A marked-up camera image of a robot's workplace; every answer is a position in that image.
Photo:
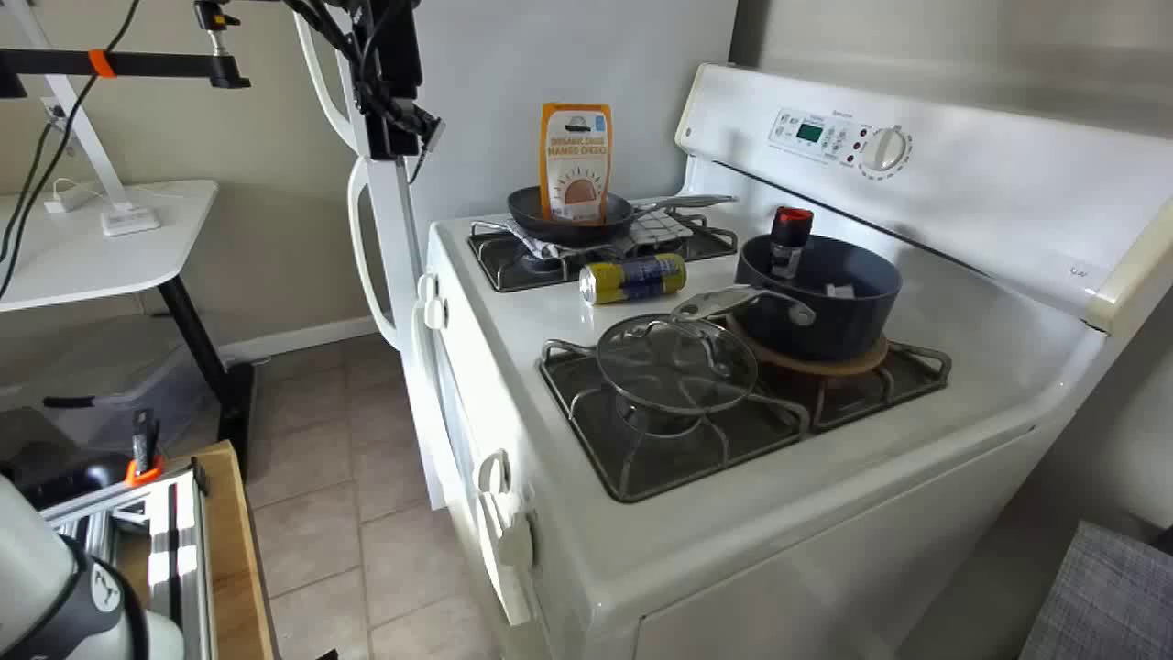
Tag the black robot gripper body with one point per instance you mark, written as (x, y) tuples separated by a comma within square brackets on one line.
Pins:
[(390, 49)]

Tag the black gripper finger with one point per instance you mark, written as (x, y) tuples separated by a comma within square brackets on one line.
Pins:
[(382, 136), (422, 126)]

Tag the white and yellow packet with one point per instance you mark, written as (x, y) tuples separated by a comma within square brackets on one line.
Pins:
[(576, 155)]

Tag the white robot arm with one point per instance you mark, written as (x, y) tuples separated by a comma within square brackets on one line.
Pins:
[(38, 587)]

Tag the white stove timer knob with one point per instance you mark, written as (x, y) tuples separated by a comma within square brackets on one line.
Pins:
[(886, 153)]

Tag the white gas stove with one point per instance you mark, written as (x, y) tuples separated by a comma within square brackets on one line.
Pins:
[(975, 306)]

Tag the white refrigerator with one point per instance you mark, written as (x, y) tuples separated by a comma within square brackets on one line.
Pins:
[(514, 76)]

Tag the black frying pan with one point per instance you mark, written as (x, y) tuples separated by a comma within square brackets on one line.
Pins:
[(550, 214)]

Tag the small black burner grate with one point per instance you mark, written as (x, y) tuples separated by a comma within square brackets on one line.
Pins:
[(514, 263)]

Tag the yellow and blue can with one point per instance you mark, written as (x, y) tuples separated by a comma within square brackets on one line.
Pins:
[(632, 279)]

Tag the white stand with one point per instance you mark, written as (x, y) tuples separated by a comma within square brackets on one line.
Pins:
[(93, 153)]

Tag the white desk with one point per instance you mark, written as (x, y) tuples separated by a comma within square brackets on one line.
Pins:
[(87, 249)]

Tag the glass pot lid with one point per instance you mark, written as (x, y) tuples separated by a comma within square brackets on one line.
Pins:
[(676, 364)]

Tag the clear plastic bin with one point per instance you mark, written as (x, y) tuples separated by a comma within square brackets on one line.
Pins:
[(112, 379)]

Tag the red capped spice bottle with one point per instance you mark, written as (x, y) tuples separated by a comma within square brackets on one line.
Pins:
[(791, 233)]

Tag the orange and black clamp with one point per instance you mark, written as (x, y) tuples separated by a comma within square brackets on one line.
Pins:
[(145, 449)]

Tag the large black burner grate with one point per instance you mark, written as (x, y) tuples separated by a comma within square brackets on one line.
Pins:
[(757, 422)]

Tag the wooden table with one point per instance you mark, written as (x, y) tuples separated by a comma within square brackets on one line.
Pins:
[(240, 563)]

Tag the dark blue pot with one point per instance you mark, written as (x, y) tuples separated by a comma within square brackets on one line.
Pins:
[(846, 297)]

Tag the round wooden trivet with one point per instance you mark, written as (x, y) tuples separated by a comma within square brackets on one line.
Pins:
[(812, 364)]

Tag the grey woven mat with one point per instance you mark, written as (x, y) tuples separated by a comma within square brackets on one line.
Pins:
[(1104, 600)]

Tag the black camera boom bar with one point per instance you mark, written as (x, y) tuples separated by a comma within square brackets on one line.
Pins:
[(149, 67)]

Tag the aluminium frame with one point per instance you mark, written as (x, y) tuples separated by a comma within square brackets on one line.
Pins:
[(185, 563)]

